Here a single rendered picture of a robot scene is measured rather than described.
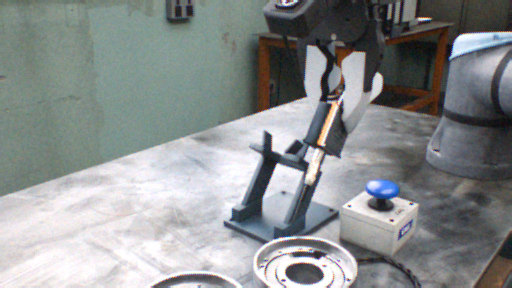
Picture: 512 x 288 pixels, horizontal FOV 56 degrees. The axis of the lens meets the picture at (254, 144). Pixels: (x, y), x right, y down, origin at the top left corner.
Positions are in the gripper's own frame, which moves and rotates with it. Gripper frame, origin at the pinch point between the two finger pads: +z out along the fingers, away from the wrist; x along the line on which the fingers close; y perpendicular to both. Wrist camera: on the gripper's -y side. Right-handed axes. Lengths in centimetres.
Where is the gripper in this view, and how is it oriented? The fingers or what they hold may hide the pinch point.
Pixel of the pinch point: (332, 120)
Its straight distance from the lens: 52.9
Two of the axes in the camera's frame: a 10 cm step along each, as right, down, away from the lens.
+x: -7.5, -2.3, 6.2
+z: -0.1, 9.4, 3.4
